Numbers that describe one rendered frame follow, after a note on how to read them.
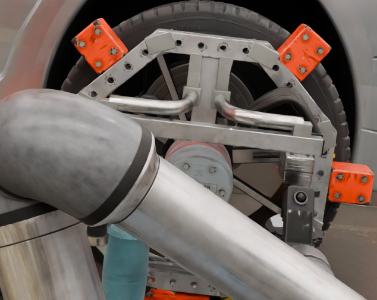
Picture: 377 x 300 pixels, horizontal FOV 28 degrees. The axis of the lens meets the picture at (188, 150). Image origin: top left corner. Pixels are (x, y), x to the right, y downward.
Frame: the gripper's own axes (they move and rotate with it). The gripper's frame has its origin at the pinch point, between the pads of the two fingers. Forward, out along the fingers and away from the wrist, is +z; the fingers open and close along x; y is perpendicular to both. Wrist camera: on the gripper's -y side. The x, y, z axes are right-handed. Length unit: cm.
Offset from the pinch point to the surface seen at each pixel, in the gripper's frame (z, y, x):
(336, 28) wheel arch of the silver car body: 58, -31, 13
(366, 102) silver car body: 58, -14, 24
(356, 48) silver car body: 58, -27, 19
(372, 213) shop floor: 291, 84, 93
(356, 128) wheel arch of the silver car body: 58, -7, 22
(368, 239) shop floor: 243, 84, 80
